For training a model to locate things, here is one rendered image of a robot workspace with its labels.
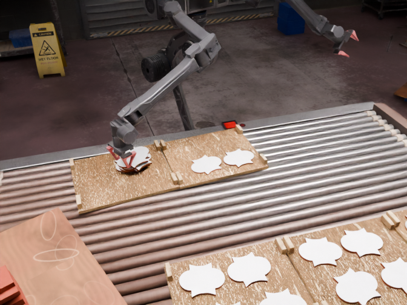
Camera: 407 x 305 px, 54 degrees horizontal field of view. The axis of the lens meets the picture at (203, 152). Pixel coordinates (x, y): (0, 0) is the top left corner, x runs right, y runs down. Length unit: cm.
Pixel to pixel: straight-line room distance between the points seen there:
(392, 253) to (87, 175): 123
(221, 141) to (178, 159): 25
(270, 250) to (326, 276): 20
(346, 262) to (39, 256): 98
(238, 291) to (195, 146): 81
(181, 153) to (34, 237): 77
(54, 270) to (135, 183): 56
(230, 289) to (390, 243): 59
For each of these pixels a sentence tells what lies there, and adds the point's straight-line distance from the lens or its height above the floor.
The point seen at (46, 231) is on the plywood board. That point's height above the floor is 104.
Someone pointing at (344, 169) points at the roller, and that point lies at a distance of 188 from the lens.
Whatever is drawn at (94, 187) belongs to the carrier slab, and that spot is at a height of 94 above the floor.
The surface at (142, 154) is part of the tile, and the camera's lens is 180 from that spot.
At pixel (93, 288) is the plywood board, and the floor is 104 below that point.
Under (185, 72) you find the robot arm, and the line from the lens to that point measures 168.
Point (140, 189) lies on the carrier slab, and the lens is 168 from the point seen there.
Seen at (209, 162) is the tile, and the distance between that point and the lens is 179.
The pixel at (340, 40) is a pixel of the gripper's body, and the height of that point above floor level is 126.
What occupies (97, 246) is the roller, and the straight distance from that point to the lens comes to 151.
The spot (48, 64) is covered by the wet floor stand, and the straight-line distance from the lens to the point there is 519.
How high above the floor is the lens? 201
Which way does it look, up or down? 35 degrees down
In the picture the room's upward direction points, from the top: 1 degrees counter-clockwise
